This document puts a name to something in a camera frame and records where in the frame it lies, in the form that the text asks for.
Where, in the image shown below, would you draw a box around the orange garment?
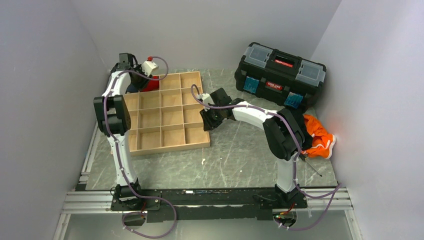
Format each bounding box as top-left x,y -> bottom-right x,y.
302,114 -> 337,159

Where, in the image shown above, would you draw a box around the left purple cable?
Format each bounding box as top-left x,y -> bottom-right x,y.
102,55 -> 178,240

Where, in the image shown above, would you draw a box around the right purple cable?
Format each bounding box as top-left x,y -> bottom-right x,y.
190,84 -> 344,232

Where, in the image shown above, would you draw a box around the wooden compartment tray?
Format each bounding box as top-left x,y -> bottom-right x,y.
124,71 -> 211,156

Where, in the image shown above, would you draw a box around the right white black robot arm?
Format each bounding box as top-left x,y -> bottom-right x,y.
191,85 -> 313,208

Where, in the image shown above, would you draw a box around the yellow black screwdriver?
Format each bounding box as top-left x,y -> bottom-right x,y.
304,159 -> 323,177

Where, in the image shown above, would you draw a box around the dark blue rolled garment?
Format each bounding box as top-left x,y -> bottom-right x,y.
125,84 -> 139,94

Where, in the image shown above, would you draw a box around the black toolbox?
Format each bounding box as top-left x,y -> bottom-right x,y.
234,42 -> 327,111

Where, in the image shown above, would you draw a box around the purple cable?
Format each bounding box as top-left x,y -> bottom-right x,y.
190,84 -> 344,232
102,55 -> 178,240

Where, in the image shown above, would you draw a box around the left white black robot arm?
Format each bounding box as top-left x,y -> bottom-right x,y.
93,53 -> 144,210

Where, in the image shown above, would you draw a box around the red white underwear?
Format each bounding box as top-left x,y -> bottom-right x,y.
139,75 -> 160,92

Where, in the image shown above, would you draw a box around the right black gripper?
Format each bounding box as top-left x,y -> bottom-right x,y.
199,105 -> 224,133

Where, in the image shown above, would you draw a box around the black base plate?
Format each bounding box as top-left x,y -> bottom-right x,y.
110,186 -> 308,223

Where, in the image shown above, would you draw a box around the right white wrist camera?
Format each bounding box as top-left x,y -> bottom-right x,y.
196,93 -> 215,109

